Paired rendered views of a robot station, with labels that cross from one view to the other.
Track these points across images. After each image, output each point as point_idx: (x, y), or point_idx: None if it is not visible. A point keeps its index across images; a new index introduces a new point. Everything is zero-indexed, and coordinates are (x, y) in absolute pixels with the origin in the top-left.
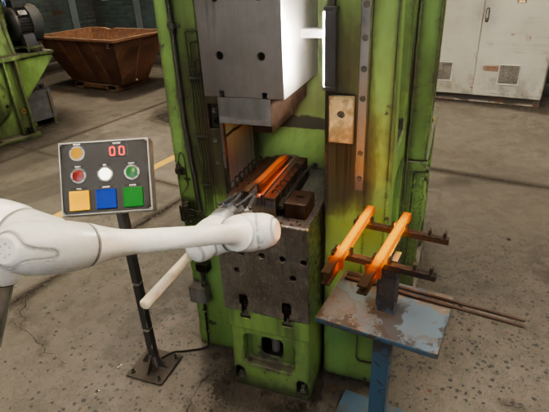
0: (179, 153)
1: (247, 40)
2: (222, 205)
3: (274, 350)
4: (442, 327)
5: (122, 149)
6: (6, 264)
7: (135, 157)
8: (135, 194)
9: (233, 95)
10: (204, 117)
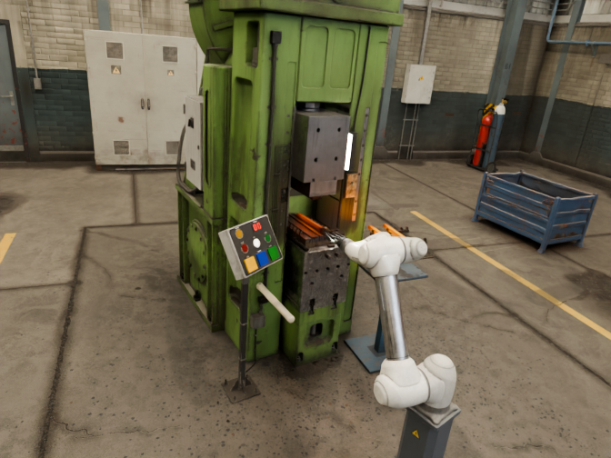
0: None
1: (331, 151)
2: (340, 238)
3: (314, 333)
4: (416, 267)
5: (258, 224)
6: (425, 253)
7: (265, 228)
8: (274, 251)
9: (319, 180)
10: (278, 196)
